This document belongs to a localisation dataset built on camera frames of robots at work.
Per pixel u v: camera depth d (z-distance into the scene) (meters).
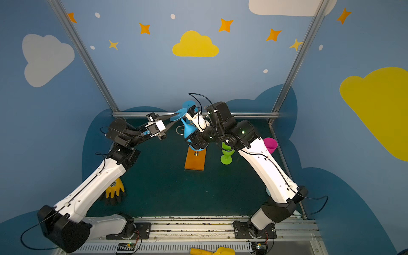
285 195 0.41
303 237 0.75
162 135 0.54
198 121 0.51
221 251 0.68
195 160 0.99
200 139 0.54
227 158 1.01
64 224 0.37
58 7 0.68
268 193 0.86
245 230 0.75
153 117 0.53
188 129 0.60
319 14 0.71
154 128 0.46
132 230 0.69
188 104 0.84
